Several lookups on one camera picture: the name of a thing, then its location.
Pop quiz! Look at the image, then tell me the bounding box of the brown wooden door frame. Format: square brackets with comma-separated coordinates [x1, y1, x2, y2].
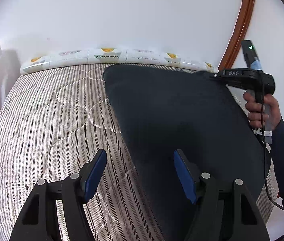
[218, 0, 255, 71]

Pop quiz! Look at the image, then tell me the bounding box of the person's right hand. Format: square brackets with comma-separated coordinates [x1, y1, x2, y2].
[243, 91, 281, 131]

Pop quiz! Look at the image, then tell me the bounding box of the white patterned folded blanket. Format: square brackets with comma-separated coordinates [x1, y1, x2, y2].
[20, 48, 218, 75]

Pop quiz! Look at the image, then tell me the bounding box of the black sweatshirt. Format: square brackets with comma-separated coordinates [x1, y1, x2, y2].
[103, 64, 270, 240]

